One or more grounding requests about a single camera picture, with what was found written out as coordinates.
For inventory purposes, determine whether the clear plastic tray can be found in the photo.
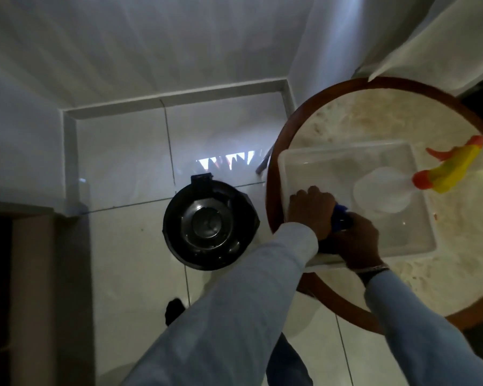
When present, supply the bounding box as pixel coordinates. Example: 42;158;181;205
278;140;438;273

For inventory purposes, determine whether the person's right forearm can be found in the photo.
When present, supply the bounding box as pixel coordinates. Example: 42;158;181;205
364;269;483;386

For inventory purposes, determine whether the metal table leg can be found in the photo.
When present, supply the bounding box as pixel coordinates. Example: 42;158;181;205
255;144;275;176

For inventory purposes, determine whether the person's left forearm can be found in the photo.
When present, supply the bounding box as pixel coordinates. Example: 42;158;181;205
123;222;319;386

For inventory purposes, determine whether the black pedal trash bin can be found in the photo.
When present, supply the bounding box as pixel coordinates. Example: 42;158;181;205
163;174;261;272

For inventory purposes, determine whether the person's right hand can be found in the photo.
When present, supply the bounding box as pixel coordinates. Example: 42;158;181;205
331;212;387;273

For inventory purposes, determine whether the wooden door frame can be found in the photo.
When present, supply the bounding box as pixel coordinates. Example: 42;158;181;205
0;200;58;386

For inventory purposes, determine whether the white curtain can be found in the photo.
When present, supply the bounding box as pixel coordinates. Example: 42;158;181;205
288;0;483;98

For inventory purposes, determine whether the person's leg in jeans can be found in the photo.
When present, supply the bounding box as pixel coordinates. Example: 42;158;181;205
265;333;314;386

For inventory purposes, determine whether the person's black shoe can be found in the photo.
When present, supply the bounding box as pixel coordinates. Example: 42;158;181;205
164;298;186;327

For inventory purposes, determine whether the round table with wooden rim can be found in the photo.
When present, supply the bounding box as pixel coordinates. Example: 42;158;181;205
265;77;483;335

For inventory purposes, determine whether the spray bottle with yellow trigger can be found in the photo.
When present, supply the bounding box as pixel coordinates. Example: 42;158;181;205
353;135;483;214

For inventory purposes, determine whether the person's left hand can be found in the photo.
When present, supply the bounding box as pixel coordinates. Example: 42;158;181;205
287;185;337;241

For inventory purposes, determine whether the blue cleaning cloth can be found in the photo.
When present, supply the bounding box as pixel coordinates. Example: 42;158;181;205
318;203;354;254

